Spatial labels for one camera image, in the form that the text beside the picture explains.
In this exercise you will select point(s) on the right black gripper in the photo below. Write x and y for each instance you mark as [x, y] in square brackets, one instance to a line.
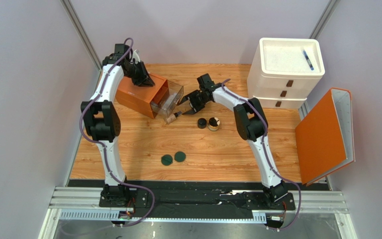
[191, 101]

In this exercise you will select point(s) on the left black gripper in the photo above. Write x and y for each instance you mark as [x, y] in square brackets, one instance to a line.
[148, 81]

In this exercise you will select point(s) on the orange drawer box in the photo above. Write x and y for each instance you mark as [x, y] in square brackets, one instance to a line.
[139, 99]

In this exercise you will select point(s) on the clear glitter bottle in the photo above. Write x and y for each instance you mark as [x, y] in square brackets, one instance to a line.
[169, 104]

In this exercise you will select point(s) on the clear top drawer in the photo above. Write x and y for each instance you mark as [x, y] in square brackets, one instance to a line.
[167, 89]

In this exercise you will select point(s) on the gold lid cream jar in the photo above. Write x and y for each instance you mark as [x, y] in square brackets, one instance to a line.
[213, 124]

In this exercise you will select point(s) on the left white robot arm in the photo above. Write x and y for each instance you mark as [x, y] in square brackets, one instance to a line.
[101, 121]

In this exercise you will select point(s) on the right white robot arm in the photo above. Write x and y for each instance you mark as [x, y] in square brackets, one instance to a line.
[251, 124]

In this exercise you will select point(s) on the black round jar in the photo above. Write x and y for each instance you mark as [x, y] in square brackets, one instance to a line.
[201, 123]

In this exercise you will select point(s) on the green round compact right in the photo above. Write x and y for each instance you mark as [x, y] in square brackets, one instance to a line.
[180, 156]

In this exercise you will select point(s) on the green round compact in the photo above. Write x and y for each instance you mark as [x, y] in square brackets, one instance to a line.
[180, 156]
[166, 160]

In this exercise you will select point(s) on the green round compact left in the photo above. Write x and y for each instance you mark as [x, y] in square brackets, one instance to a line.
[166, 160]

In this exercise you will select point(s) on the white three-drawer cabinet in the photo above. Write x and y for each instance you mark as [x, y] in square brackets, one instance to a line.
[280, 76]

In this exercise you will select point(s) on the blue pen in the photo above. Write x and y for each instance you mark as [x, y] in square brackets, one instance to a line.
[308, 60]

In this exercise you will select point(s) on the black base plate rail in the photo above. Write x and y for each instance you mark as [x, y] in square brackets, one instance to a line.
[241, 199]

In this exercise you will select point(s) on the orange ring binder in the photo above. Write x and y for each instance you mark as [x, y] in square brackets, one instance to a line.
[324, 138]

